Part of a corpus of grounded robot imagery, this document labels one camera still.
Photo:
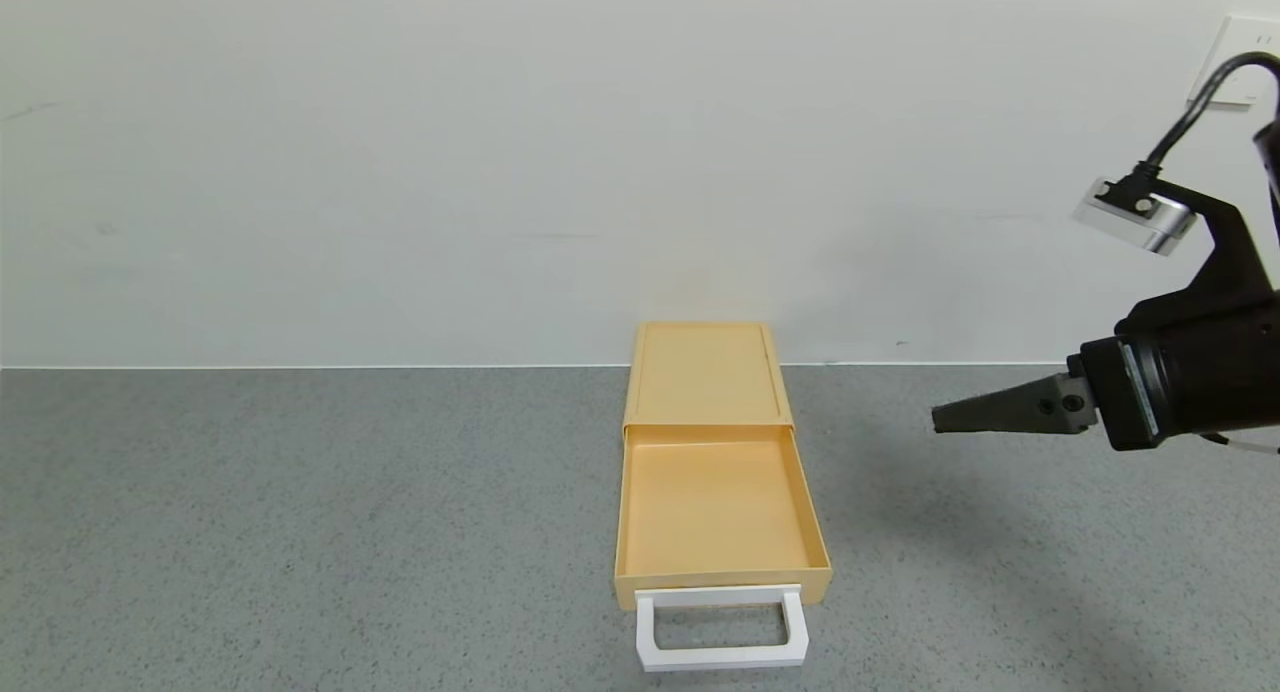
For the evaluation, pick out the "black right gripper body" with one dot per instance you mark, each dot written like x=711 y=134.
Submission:
x=1122 y=390

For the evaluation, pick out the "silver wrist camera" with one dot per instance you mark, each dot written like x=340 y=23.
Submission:
x=1150 y=222

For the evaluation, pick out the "yellow drawer cabinet housing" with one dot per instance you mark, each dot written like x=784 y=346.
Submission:
x=705 y=372

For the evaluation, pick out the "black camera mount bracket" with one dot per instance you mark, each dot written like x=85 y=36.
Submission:
x=1228 y=247

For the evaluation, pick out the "white wall socket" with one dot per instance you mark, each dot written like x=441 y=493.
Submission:
x=1250 y=37

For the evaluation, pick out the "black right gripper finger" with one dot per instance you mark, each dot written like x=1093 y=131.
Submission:
x=1020 y=410

